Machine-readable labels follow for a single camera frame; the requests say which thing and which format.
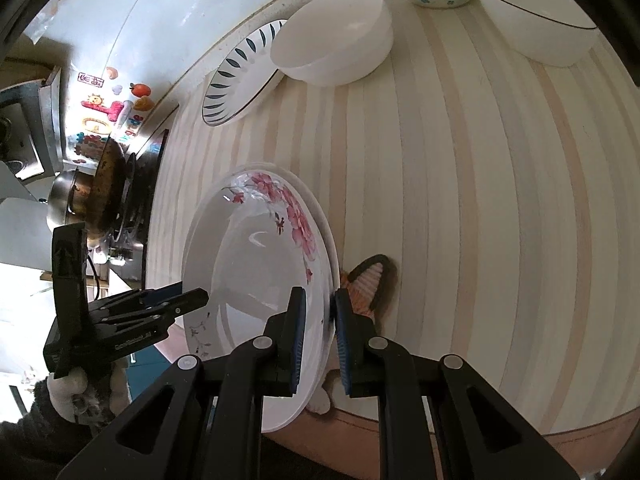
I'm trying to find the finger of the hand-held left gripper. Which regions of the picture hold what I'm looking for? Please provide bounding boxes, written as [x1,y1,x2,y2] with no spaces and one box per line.
[100,287,210,332]
[90,281,185,313]

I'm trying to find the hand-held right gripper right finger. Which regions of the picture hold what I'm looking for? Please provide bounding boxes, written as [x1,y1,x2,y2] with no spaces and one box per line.
[334,287,601,480]

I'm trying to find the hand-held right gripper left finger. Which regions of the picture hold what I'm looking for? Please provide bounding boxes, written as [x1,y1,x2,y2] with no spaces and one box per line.
[55,286,308,480]

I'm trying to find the blue leaf pattern plate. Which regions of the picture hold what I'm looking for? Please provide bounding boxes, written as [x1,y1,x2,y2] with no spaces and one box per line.
[201,19,291,127]

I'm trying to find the plain white bowl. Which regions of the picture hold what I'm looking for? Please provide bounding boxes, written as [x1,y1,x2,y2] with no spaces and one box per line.
[270,0,394,86]

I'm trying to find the black rimmed white bowl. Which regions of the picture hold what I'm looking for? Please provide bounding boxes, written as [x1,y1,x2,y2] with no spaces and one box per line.
[468,0,601,68]

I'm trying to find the teal cabinet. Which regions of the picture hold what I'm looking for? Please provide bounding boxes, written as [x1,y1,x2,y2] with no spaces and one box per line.
[125,350,173,406]

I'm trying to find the black gas cooktop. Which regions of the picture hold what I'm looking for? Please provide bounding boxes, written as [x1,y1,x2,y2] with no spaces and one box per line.
[107,130,171,286]

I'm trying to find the steel pot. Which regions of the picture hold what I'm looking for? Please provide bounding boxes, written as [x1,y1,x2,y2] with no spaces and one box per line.
[46,169,93,233]

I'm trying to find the dark wok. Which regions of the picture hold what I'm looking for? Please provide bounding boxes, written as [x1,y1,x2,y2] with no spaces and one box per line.
[85,136,128,233]

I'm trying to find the steel range hood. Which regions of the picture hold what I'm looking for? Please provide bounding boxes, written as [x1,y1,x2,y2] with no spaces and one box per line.
[0,55,68,186]

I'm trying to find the black cable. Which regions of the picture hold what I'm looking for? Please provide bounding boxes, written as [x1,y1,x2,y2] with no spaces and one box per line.
[85,252,108,301]

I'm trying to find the colourful wall stickers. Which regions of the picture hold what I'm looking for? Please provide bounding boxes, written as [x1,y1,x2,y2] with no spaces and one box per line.
[72,67,153,163]

